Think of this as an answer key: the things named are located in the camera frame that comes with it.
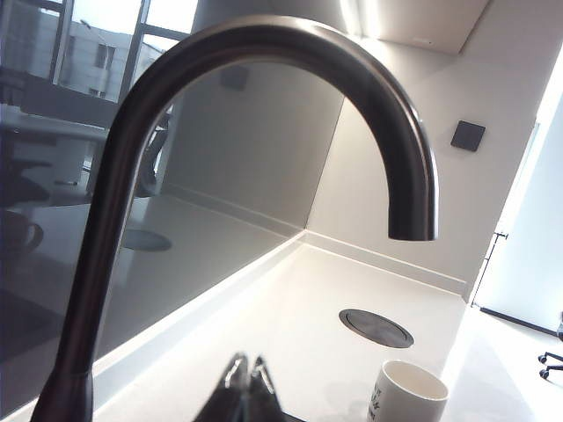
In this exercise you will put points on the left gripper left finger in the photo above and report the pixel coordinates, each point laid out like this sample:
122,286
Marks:
226,395

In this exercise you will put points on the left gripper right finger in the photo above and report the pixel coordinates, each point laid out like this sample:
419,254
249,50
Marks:
266,395

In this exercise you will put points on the white Starbucks logo mug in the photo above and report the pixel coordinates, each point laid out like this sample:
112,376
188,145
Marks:
413,391

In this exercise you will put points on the steel gooseneck faucet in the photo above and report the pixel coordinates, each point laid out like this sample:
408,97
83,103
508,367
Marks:
110,198

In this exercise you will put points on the round steel countertop cover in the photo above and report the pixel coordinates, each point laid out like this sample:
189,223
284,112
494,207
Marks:
376,327

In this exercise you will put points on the black office chair base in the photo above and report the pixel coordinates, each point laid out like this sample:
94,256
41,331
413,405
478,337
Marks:
554,358

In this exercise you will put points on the dark square wall plate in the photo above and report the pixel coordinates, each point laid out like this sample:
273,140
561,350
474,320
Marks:
468,135

